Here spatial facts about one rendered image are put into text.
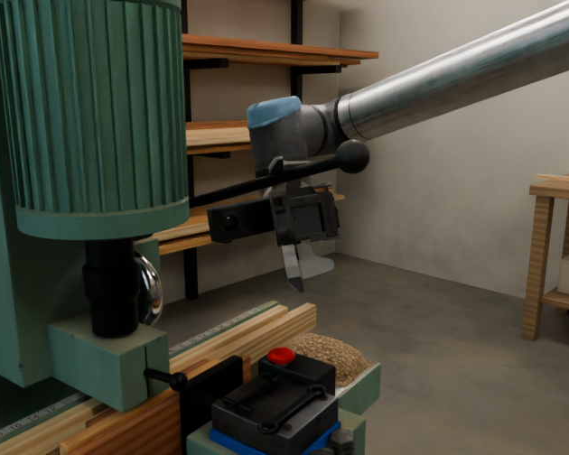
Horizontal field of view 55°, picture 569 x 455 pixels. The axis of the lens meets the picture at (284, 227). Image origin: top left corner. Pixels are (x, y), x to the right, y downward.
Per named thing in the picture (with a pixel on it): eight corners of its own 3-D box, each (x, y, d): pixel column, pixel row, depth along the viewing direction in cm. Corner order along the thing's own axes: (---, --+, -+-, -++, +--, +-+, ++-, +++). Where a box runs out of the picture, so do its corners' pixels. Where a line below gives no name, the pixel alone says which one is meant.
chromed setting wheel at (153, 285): (153, 344, 77) (149, 259, 74) (99, 323, 84) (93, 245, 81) (170, 337, 80) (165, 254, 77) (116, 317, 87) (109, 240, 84)
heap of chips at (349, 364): (345, 387, 77) (346, 363, 76) (265, 359, 85) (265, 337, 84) (375, 363, 84) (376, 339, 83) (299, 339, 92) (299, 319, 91)
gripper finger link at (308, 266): (341, 283, 62) (326, 228, 69) (290, 292, 62) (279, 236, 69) (342, 301, 64) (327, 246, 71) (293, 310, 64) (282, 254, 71)
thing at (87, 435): (71, 497, 56) (67, 448, 54) (63, 491, 57) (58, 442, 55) (224, 399, 74) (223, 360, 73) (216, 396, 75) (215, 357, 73)
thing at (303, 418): (290, 479, 50) (290, 424, 48) (201, 436, 56) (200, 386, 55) (359, 413, 60) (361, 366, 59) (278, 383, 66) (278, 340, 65)
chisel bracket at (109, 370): (124, 427, 59) (118, 355, 57) (50, 387, 67) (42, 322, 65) (175, 397, 65) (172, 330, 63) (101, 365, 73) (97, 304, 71)
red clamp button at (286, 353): (284, 368, 58) (284, 359, 58) (262, 361, 60) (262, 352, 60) (300, 358, 61) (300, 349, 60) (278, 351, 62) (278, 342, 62)
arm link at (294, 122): (279, 103, 98) (289, 171, 100) (231, 104, 90) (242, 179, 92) (320, 93, 92) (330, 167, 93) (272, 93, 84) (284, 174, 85)
